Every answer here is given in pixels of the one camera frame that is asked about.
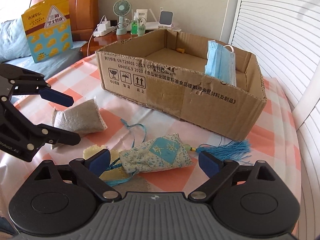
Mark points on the phone stand with tablet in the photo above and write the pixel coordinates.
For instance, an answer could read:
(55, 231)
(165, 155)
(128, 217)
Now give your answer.
(166, 21)

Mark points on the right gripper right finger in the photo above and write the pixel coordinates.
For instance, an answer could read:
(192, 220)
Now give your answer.
(218, 172)

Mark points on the brown cardboard box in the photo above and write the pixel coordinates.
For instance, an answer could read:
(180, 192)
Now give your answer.
(148, 70)

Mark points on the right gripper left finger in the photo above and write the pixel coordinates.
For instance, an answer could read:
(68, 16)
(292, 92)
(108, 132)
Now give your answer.
(87, 173)

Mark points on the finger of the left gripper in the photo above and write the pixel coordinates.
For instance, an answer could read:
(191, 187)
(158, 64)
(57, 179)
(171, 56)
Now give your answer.
(61, 136)
(56, 97)

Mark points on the wooden nightstand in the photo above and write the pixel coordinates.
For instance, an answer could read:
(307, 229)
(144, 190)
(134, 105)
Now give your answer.
(97, 42)

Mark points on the white power strip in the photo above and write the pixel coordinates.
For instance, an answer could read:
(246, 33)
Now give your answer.
(103, 29)

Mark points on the orange foam earplug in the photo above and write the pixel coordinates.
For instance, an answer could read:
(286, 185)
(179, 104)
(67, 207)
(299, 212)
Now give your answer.
(180, 50)

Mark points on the blue patterned sachet with tassel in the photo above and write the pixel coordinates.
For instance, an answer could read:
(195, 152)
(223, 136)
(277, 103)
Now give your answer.
(169, 152)

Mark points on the pink checkered tablecloth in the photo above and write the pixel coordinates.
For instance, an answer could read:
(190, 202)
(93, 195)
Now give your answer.
(273, 137)

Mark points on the yellow blue snack bag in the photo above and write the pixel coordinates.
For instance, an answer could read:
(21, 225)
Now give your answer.
(47, 27)

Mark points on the green desk fan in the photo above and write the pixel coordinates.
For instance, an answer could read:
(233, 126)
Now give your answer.
(122, 8)

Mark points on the green tube bottle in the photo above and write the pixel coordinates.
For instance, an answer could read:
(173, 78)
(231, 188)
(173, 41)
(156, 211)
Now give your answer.
(142, 15)

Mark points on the blue bed sheet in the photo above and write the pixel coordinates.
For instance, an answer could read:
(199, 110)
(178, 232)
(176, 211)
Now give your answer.
(15, 50)

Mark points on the blue surgical masks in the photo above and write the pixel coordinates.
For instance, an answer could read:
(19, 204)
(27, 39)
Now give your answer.
(221, 62)

